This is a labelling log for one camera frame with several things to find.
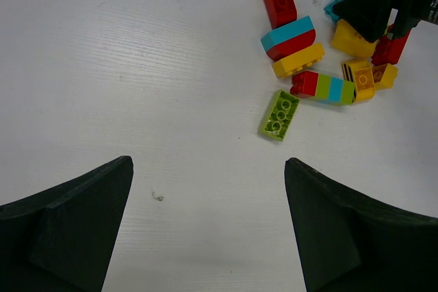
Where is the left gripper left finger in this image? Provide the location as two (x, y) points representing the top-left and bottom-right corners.
(1, 156), (133, 291)

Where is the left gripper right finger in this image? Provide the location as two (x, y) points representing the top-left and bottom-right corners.
(284, 158), (437, 291)

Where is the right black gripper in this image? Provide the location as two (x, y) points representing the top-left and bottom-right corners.
(333, 0), (437, 42)

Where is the large yellow lego brick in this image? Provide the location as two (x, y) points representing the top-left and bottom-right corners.
(331, 19), (378, 58)

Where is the small blue lego brick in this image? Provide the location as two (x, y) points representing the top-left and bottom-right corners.
(324, 0), (343, 25)

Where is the red tall lego brick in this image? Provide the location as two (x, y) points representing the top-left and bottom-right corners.
(371, 25), (411, 66)

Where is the yellow striped lego brick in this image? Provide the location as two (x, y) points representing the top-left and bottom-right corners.
(342, 59), (376, 103)

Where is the small yellow lego brick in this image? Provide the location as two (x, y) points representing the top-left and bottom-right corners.
(372, 64), (398, 90)

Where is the red curved lego brick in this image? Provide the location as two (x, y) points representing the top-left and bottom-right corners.
(263, 0), (298, 29)

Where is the red green blue lego stack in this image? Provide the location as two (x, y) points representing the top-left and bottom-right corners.
(290, 70), (355, 106)

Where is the lime green long lego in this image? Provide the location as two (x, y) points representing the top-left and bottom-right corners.
(258, 90), (300, 142)

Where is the blue red yellow lego stack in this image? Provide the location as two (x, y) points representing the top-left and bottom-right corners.
(261, 16), (325, 78)

